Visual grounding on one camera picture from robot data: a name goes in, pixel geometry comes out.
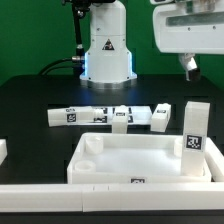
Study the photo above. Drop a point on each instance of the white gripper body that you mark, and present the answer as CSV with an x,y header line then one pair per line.
x,y
189,26

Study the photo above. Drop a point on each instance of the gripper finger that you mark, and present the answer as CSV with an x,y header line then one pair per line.
x,y
189,65

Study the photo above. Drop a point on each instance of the white desk top tray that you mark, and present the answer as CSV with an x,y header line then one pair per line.
x,y
128,158

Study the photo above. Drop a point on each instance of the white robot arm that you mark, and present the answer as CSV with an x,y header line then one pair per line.
x,y
108,62

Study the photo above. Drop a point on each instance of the white marker sheet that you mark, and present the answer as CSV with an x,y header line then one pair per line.
x,y
132,115

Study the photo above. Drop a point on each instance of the white right fence bar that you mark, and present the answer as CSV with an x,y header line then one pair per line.
x,y
215,161

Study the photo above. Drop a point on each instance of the white fence bar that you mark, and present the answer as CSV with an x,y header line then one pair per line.
x,y
3,150
215,161
111,197

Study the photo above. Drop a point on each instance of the white left fence bar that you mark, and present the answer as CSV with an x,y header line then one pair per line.
x,y
3,150

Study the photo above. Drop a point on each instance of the white front fence bar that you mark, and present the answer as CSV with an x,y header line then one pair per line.
x,y
111,197

